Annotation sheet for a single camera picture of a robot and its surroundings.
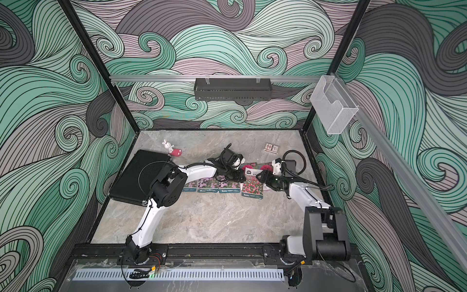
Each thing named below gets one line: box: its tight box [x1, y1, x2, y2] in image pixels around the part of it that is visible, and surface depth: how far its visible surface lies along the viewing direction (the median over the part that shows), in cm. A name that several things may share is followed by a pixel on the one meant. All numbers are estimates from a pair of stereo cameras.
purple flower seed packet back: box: [218, 179, 241, 194], surface depth 94 cm
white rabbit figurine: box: [161, 138, 175, 153], surface depth 106 cm
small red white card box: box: [263, 142, 280, 155], surface depth 112 cm
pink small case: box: [169, 148, 183, 157], surface depth 109 cm
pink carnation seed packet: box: [242, 164, 262, 172], surface depth 103 cm
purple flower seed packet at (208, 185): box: [197, 176, 220, 193], surface depth 94 cm
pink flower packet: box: [259, 164, 274, 173], surface depth 103 cm
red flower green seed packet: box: [241, 167, 264, 200], surface depth 94 cm
